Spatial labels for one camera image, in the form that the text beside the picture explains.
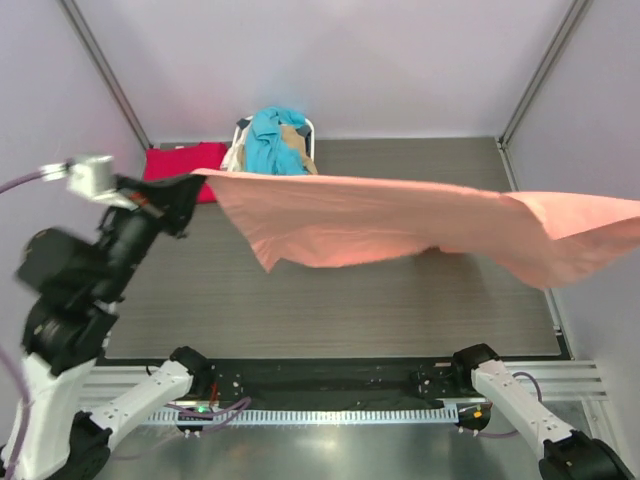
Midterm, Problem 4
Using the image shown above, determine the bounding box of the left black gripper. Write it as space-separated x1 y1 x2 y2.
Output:
94 168 210 298

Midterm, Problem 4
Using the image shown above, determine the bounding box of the salmon pink t-shirt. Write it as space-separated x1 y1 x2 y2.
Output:
204 170 639 289

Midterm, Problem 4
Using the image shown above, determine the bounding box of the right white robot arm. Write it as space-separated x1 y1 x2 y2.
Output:
450 344 634 480

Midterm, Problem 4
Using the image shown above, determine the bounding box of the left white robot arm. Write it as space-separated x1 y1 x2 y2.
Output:
1 174 214 479

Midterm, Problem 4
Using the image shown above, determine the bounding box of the folded red t-shirt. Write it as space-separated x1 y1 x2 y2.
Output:
143 142 228 181

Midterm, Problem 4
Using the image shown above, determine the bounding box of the white t-shirt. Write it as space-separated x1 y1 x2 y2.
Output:
221 127 249 172

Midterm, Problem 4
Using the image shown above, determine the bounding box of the turquoise blue t-shirt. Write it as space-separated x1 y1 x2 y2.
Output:
245 107 306 176

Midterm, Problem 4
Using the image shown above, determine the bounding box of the white perforated laundry basket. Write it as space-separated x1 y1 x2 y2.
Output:
223 109 318 176

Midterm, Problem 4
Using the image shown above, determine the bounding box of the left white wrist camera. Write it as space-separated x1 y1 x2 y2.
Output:
38 154 134 210

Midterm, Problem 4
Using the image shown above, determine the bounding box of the left aluminium corner post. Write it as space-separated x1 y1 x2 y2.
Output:
57 0 152 149

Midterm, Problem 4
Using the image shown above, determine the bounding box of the aluminium corner post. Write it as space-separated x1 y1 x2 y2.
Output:
57 0 152 149
499 0 594 146

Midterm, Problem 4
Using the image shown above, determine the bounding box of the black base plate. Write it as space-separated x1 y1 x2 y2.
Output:
183 357 475 402

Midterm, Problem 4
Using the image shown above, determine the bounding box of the white slotted cable duct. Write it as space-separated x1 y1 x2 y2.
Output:
144 405 459 428

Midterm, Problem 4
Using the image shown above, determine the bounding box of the aluminium frame rail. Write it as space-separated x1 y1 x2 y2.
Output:
79 361 606 411

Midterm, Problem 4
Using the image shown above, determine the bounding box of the right aluminium corner post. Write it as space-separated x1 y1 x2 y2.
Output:
499 0 594 146

